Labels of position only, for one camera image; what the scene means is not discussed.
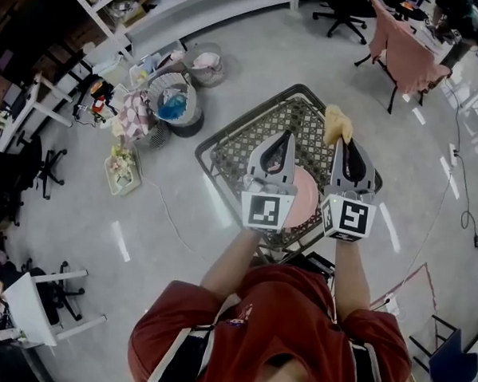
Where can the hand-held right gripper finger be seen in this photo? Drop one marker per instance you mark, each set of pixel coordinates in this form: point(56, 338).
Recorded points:
point(370, 179)
point(338, 171)

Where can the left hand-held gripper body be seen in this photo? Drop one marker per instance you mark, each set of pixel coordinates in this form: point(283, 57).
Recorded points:
point(264, 209)

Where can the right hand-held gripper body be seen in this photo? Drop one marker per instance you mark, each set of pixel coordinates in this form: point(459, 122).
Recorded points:
point(353, 216)

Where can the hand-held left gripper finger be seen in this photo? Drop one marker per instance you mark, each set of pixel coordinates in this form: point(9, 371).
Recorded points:
point(255, 165)
point(291, 169)

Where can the big pink plate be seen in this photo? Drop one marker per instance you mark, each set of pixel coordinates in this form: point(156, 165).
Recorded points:
point(304, 197)

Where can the person's left forearm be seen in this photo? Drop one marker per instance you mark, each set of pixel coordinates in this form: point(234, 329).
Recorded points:
point(231, 265)

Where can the person's right forearm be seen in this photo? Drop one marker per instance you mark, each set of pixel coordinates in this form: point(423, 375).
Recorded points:
point(352, 280)

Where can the black waist device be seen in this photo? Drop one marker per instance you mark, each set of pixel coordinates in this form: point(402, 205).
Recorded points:
point(319, 264)

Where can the grey laundry basket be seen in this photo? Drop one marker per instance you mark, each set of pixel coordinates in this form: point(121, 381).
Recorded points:
point(186, 123)
point(205, 70)

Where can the white power strip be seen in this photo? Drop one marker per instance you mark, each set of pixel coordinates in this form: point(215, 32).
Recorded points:
point(453, 153)

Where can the blue cloth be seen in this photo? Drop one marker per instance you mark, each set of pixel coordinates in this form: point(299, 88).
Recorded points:
point(172, 107)

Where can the person's red shirt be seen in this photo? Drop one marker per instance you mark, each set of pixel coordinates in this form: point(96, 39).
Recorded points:
point(287, 328)

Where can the pink draped chair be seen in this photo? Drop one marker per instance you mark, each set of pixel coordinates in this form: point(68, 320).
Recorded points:
point(406, 55)

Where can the pink checkered cloth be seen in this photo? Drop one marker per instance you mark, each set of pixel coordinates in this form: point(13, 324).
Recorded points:
point(133, 114)

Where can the white box of flowers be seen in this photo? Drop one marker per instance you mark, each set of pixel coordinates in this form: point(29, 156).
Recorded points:
point(122, 172)

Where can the white curved counter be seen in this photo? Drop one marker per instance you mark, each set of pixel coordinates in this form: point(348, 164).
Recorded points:
point(216, 13)

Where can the black office chair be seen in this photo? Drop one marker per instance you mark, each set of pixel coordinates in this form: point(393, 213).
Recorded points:
point(28, 163)
point(344, 12)
point(63, 293)

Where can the red white container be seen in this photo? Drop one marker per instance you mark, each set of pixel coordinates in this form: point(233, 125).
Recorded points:
point(99, 99)

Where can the blue chair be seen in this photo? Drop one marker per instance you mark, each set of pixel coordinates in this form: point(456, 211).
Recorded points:
point(453, 369)

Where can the white shelf unit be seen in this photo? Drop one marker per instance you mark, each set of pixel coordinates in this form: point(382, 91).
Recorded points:
point(98, 15)

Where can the white desk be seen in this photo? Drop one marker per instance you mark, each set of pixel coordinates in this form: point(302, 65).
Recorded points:
point(23, 107)
point(29, 311)

